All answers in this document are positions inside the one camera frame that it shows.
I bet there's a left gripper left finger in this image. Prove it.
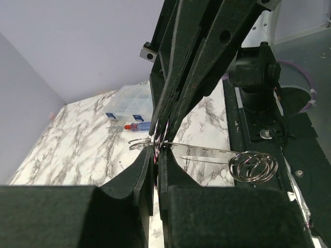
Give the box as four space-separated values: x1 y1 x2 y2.
1 148 153 247

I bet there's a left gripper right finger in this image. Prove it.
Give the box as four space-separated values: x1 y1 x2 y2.
158 148 313 247

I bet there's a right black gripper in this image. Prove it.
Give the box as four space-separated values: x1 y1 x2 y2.
139 0 282 136

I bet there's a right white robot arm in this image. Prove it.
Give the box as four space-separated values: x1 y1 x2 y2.
144 1 280 140

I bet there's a clear plastic organizer box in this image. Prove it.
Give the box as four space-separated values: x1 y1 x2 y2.
103 83 153 122

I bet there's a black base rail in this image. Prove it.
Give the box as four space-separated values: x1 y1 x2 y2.
223 81 330 247

